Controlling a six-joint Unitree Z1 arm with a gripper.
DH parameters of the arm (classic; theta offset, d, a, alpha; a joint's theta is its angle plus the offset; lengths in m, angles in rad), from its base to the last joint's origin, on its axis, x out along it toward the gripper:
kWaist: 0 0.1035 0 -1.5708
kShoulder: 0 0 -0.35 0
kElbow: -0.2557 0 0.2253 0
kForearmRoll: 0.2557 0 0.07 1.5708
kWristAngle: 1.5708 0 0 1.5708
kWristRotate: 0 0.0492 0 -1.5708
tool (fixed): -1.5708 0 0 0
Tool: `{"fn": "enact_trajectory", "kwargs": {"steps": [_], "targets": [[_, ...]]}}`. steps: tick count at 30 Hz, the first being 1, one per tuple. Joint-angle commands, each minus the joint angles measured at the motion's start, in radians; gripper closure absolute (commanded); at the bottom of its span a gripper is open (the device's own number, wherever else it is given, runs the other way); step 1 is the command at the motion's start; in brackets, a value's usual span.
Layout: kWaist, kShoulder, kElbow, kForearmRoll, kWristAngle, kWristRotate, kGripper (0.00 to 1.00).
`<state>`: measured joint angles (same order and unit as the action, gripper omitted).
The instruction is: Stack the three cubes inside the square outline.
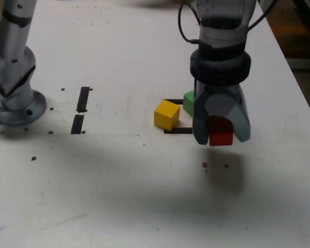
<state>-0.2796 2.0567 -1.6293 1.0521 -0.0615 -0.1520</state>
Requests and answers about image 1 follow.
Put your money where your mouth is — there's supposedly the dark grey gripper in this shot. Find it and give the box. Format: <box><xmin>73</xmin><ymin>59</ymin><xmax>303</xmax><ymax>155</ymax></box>
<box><xmin>192</xmin><ymin>82</ymin><xmax>251</xmax><ymax>146</ymax></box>

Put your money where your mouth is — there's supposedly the red cube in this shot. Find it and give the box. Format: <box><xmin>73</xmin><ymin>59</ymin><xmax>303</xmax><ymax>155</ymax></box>
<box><xmin>208</xmin><ymin>115</ymin><xmax>234</xmax><ymax>147</ymax></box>

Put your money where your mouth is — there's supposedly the green cube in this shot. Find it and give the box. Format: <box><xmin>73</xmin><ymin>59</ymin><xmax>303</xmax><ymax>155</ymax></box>
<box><xmin>183</xmin><ymin>90</ymin><xmax>196</xmax><ymax>117</ymax></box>

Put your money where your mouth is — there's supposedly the yellow cube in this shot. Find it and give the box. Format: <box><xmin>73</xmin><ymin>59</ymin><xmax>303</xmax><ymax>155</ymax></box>
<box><xmin>154</xmin><ymin>100</ymin><xmax>181</xmax><ymax>131</ymax></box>

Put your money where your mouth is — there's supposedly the black tape square outline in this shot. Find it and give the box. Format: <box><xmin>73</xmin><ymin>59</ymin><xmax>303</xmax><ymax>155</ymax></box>
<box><xmin>162</xmin><ymin>99</ymin><xmax>194</xmax><ymax>135</ymax></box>

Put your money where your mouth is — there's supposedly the grey metal bar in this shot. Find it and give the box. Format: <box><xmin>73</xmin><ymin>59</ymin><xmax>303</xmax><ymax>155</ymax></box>
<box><xmin>286</xmin><ymin>58</ymin><xmax>310</xmax><ymax>70</ymax></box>

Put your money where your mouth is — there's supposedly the black tape strip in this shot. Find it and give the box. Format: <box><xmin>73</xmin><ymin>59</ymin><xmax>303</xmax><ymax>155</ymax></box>
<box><xmin>70</xmin><ymin>86</ymin><xmax>90</xmax><ymax>134</ymax></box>

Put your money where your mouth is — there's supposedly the black cable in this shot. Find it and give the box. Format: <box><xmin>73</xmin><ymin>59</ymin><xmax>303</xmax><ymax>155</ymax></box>
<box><xmin>177</xmin><ymin>2</ymin><xmax>201</xmax><ymax>45</ymax></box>
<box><xmin>247</xmin><ymin>0</ymin><xmax>277</xmax><ymax>31</ymax></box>

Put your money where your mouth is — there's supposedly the grey metal post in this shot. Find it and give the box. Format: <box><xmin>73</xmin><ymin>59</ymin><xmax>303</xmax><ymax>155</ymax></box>
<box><xmin>258</xmin><ymin>0</ymin><xmax>272</xmax><ymax>18</ymax></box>

